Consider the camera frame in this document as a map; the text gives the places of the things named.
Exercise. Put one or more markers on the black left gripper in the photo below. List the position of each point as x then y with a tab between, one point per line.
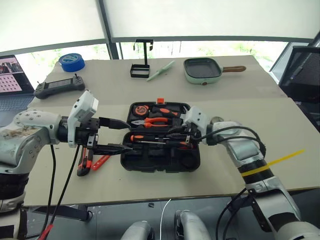
86	135

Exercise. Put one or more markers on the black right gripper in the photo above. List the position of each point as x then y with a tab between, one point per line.
193	133

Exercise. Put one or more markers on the orange tool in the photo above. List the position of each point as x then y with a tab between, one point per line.
100	163

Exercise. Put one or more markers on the black plastic tool case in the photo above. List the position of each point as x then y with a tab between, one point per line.
155	160

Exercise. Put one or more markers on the orange black utility knife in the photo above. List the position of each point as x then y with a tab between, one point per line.
83	166

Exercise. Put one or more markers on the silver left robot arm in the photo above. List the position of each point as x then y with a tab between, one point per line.
37	130

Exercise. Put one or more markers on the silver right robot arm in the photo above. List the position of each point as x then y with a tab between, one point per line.
250	152

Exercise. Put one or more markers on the orange black tape measure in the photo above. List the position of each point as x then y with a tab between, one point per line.
140	110

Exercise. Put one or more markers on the pale green spatula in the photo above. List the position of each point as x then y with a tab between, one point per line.
160	71

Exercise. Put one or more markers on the green electric frying pan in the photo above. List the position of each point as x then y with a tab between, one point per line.
202	71

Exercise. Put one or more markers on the dark grey handheld controller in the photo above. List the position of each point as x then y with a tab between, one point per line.
57	87

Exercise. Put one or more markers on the small black floor object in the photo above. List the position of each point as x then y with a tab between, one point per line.
151	205

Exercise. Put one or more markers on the blue tape roll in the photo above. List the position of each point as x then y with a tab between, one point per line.
72	62

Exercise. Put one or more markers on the black metal hanger stand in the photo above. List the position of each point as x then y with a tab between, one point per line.
145	55

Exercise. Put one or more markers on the grey rounded robot leg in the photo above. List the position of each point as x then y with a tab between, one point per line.
192	226
137	231

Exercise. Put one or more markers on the open laptop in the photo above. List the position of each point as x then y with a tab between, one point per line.
11	80

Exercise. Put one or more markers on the white roller blind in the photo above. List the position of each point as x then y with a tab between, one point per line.
50	22
212	17

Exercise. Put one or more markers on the black mesh office chair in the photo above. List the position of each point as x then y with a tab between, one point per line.
302	72

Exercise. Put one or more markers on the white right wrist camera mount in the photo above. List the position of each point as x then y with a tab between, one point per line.
198	117

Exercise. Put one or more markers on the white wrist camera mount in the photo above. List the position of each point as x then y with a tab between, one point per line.
81	110
198	117

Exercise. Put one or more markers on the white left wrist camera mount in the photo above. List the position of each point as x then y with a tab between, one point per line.
81	110

